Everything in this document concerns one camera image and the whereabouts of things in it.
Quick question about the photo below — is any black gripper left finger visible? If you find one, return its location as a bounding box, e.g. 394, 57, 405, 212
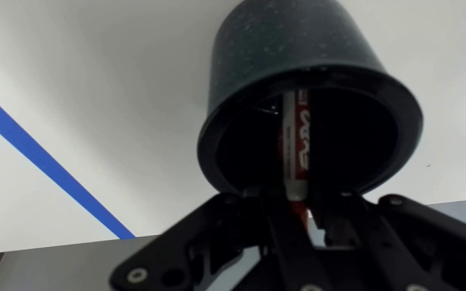
109, 188, 321, 291

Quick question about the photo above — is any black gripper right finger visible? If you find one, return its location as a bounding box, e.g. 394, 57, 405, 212
308, 188, 466, 291

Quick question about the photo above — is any red white dry-erase marker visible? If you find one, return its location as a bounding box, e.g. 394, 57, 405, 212
280, 87, 313, 217

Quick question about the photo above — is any dark green speckled cup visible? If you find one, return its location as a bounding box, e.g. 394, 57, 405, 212
196, 0, 426, 197

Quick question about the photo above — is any long blue tape strip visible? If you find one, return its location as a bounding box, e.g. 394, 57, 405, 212
0, 81, 138, 241

